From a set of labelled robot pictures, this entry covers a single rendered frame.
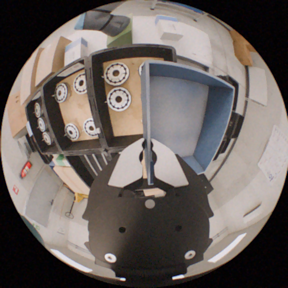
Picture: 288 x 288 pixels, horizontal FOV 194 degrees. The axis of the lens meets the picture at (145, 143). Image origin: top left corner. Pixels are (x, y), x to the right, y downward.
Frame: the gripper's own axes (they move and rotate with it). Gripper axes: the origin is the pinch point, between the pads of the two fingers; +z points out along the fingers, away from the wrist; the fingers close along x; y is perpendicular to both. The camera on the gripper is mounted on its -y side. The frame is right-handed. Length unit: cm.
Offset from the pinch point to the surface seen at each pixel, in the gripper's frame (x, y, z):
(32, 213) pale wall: -293, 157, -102
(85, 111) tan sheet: -29.8, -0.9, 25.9
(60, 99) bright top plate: -43.1, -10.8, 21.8
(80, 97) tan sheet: -31.4, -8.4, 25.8
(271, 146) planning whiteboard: 290, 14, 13
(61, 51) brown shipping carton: -51, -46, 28
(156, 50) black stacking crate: 3.4, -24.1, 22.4
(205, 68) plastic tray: 40, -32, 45
